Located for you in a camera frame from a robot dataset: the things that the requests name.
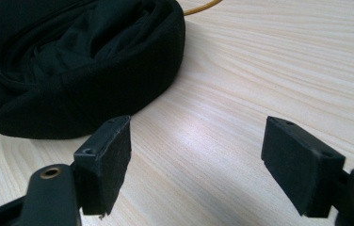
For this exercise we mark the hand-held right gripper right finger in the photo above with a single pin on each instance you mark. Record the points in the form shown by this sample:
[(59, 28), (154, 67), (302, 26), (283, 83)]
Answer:
[(297, 166)]

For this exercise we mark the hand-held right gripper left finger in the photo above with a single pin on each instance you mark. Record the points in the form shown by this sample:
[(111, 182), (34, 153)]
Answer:
[(103, 169)]

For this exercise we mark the black cloth garment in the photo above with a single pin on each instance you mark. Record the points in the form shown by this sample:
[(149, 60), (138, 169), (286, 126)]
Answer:
[(71, 62)]

